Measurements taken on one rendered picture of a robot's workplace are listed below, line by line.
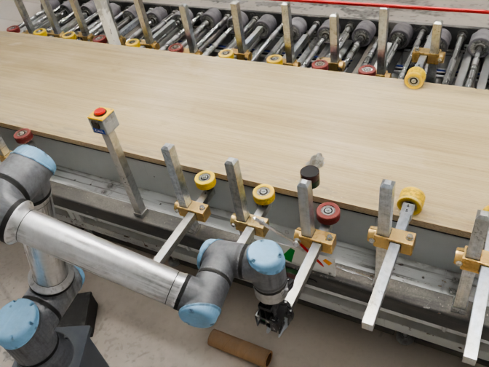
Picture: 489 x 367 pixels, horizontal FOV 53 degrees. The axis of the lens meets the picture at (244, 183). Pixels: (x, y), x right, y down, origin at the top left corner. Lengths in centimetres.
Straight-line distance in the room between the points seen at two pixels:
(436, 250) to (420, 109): 61
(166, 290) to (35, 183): 45
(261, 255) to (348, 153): 81
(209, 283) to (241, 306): 138
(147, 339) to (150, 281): 142
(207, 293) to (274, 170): 80
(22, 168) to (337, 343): 164
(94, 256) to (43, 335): 63
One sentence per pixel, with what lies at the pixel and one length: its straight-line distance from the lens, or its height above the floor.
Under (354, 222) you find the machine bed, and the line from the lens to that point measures 188.
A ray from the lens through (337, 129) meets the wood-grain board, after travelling 204.
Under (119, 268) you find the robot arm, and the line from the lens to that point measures 121.
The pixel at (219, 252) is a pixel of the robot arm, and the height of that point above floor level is 119.
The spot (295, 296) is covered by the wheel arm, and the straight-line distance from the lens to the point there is 155.
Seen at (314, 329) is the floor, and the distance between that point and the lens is 248.
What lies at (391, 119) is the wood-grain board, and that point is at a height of 90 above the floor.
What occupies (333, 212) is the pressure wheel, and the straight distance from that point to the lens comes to 170.
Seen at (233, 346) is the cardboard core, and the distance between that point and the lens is 239.
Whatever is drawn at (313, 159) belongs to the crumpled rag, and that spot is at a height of 91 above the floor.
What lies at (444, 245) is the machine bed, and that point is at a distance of 184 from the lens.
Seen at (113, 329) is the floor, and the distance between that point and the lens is 271.
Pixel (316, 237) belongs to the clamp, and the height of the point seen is 87.
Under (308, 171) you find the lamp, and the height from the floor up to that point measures 111.
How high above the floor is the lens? 214
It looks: 42 degrees down
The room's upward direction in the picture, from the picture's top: 11 degrees counter-clockwise
